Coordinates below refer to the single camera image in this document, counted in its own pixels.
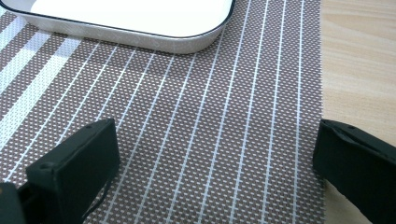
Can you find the white tray with black rim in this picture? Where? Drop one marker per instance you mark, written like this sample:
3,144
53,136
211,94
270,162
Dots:
130,15

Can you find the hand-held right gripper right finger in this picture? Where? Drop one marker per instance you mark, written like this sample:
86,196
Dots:
358,168

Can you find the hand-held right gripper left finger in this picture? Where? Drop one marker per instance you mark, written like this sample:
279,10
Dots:
77,168

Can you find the brown striped woven placemat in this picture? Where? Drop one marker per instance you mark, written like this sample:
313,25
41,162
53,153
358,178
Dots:
199,124

